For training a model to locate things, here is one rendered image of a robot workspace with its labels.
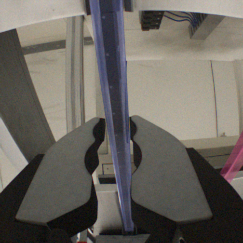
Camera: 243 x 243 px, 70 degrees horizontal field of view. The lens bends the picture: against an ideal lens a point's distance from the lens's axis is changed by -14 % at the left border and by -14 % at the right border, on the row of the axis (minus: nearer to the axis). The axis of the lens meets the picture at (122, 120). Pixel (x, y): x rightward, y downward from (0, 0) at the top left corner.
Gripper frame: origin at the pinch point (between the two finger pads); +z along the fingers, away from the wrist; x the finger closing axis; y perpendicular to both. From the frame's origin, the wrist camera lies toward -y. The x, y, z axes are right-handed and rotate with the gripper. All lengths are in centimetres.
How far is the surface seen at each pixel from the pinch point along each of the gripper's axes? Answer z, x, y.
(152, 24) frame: 38.6, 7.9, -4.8
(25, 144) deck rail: 1.4, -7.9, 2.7
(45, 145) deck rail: 4.8, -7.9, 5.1
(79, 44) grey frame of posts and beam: 38.4, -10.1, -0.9
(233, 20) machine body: 45, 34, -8
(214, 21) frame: 38.2, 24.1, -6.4
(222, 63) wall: 184, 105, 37
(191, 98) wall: 165, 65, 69
